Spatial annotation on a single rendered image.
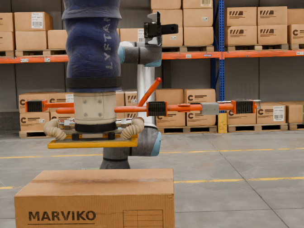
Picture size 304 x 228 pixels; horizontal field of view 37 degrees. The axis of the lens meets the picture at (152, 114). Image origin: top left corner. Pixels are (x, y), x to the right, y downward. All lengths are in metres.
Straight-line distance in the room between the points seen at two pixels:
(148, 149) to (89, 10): 1.16
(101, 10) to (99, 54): 0.16
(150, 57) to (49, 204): 0.96
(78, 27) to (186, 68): 8.65
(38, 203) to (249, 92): 9.10
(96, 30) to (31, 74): 8.84
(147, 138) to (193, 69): 7.76
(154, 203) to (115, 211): 0.15
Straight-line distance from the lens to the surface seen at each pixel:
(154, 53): 2.33
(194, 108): 1.83
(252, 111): 1.87
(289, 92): 10.88
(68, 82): 1.80
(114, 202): 1.72
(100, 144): 1.73
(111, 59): 1.78
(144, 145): 2.66
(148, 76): 2.82
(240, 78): 10.56
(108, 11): 1.77
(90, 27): 1.75
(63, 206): 1.76
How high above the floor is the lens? 1.42
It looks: 6 degrees down
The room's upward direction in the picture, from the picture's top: 1 degrees counter-clockwise
